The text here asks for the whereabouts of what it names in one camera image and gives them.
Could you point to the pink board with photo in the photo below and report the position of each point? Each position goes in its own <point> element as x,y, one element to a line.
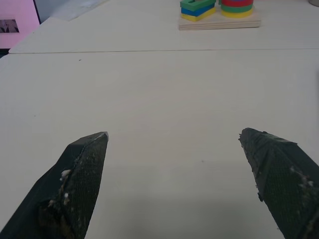
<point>15,22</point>

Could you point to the wooden stacking toy base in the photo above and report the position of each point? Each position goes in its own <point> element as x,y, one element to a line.
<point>219,23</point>

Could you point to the blue rectangular stacking block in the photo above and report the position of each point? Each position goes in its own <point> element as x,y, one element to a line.
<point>197,11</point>

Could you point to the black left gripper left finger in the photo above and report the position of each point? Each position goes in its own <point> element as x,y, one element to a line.
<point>74,189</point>

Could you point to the green rectangular stacking block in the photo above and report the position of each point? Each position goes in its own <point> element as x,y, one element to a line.
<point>197,3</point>

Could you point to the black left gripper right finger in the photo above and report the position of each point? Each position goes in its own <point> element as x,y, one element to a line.
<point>284,179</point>

